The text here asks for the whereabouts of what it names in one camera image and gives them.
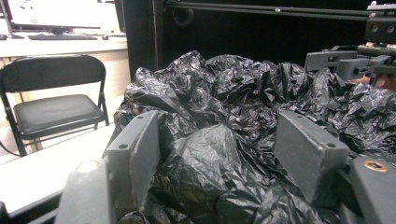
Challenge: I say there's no computer monitor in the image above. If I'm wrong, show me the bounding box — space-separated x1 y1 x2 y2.
2 0 126 35

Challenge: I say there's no coiled black cable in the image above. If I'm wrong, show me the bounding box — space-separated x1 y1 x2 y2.
172 7 194 28

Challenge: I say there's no black keyboard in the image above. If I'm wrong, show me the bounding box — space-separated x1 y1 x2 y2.
27 34 99 41

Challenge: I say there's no black folding chair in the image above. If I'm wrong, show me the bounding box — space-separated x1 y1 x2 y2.
0 54 110 158

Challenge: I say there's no metal frame bar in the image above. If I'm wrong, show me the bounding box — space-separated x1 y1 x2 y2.
163 0 372 21

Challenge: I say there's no black curtain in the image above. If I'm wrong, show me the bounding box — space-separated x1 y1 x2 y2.
114 0 372 80

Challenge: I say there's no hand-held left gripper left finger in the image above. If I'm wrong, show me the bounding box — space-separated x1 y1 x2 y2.
104 110 162 216

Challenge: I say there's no black plastic garbage bag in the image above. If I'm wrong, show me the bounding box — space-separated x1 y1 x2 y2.
113 50 396 224

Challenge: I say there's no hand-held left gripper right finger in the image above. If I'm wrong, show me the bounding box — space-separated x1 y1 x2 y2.
273 109 349 205

